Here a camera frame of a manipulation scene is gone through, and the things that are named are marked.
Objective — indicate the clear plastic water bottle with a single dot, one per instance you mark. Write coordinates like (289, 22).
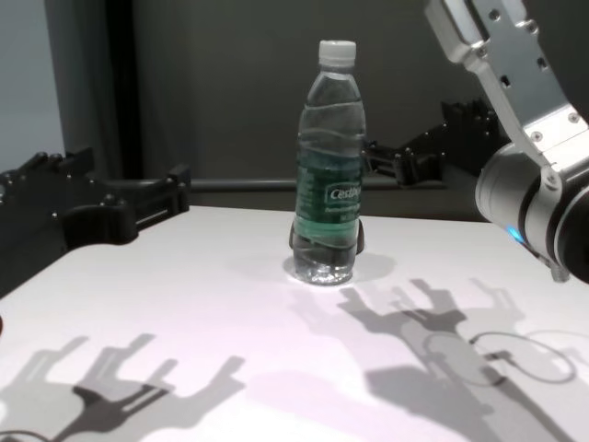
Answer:
(329, 138)

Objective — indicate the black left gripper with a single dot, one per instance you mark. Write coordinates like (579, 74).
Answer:
(55, 216)

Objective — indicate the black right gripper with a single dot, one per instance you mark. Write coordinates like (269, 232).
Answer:
(469, 147)

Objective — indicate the grey horizontal handrail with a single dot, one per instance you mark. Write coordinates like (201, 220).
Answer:
(239, 185)

